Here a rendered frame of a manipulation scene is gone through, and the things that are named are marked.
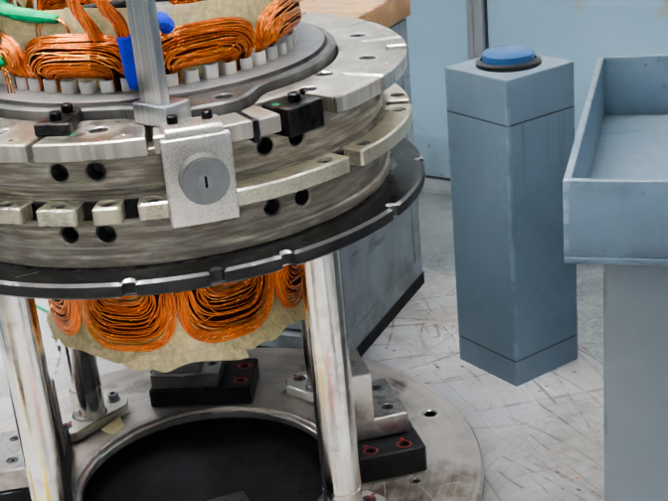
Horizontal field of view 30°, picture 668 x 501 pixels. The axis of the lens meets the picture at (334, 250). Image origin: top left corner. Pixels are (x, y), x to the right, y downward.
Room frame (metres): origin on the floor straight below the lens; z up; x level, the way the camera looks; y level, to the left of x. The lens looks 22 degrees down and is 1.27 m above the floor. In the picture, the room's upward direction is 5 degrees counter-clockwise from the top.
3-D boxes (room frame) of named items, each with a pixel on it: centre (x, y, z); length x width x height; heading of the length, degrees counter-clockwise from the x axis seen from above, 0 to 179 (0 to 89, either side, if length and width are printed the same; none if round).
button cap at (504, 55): (0.93, -0.15, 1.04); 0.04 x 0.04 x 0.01
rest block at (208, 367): (0.89, 0.12, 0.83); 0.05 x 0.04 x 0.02; 84
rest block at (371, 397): (0.78, -0.01, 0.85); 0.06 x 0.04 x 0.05; 12
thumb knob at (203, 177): (0.59, 0.06, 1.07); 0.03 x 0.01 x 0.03; 104
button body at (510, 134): (0.93, -0.15, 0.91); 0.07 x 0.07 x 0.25; 34
